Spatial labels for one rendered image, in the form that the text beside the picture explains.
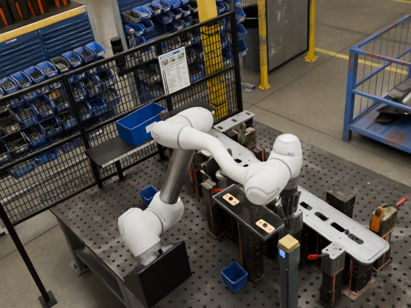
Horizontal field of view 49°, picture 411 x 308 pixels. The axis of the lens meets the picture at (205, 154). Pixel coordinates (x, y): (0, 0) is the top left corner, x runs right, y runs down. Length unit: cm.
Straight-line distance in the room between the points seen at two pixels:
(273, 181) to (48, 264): 261
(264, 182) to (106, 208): 167
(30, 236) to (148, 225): 197
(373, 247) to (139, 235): 109
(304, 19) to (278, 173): 442
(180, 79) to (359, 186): 136
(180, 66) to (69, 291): 180
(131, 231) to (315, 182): 126
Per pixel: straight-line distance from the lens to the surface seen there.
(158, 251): 228
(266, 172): 152
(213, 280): 243
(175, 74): 310
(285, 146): 158
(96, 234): 284
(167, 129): 191
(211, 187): 237
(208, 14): 319
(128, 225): 228
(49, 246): 396
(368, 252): 217
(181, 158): 214
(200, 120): 202
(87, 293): 350
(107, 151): 290
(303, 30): 588
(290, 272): 205
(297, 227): 220
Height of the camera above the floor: 260
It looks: 36 degrees down
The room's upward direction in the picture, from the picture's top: 8 degrees counter-clockwise
